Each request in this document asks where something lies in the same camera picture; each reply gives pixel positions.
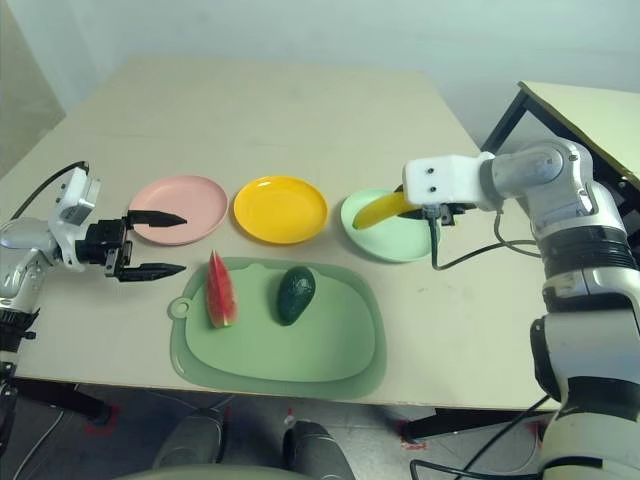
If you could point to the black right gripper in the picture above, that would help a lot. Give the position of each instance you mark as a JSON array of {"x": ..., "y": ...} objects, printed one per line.
[{"x": 442, "y": 210}]

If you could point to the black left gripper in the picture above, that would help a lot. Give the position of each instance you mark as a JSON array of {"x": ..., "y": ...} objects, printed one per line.
[{"x": 107, "y": 242}]

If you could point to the yellow banana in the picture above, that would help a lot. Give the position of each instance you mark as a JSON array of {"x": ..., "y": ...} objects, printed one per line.
[{"x": 375, "y": 215}]

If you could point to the red watermelon slice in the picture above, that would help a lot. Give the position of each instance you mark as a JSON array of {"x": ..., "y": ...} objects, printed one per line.
[{"x": 220, "y": 295}]

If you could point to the dark green avocado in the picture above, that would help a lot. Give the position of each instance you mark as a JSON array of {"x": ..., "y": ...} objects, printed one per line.
[{"x": 295, "y": 297}]

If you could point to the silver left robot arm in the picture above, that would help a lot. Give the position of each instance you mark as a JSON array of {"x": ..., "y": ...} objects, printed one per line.
[{"x": 25, "y": 250}]

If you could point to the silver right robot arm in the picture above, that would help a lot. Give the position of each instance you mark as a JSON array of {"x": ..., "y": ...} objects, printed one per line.
[{"x": 585, "y": 260}]

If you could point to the mint green round plate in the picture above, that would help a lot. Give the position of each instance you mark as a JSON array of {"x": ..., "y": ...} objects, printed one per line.
[{"x": 385, "y": 242}]

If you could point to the pink round plate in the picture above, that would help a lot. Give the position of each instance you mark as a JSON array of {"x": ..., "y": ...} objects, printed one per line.
[{"x": 200, "y": 200}]

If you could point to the yellow round plate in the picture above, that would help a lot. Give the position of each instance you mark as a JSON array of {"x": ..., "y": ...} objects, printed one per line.
[{"x": 280, "y": 210}]

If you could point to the green silicone cutting mat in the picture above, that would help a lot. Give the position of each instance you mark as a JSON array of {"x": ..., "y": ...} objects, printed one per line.
[{"x": 280, "y": 350}]

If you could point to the black table foot bar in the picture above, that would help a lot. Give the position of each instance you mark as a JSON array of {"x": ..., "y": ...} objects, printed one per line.
[
  {"x": 475, "y": 422},
  {"x": 65, "y": 397}
]

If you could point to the red floor tape mark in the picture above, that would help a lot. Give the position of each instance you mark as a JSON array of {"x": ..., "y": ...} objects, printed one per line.
[
  {"x": 102, "y": 422},
  {"x": 412, "y": 441}
]

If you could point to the grey robot left foot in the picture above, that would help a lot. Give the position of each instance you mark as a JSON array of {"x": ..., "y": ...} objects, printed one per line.
[{"x": 192, "y": 437}]

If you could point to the grey robot foot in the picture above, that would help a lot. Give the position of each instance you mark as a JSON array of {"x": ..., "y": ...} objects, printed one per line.
[
  {"x": 192, "y": 437},
  {"x": 315, "y": 450}
]

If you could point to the side table with black legs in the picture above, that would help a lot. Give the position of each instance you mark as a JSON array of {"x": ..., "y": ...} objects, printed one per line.
[{"x": 600, "y": 115}]

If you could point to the grey-green robot torso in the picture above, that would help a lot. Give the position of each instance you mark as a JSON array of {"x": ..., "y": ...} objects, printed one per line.
[{"x": 200, "y": 473}]

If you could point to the grey robot right foot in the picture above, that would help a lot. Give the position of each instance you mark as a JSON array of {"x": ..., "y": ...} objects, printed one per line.
[{"x": 315, "y": 450}]

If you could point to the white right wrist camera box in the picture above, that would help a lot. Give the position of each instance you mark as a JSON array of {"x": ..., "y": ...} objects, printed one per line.
[{"x": 445, "y": 177}]

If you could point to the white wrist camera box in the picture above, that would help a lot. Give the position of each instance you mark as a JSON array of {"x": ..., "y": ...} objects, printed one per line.
[
  {"x": 77, "y": 197},
  {"x": 445, "y": 177}
]

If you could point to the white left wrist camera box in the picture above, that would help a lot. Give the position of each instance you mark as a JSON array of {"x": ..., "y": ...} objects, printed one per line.
[{"x": 77, "y": 197}]

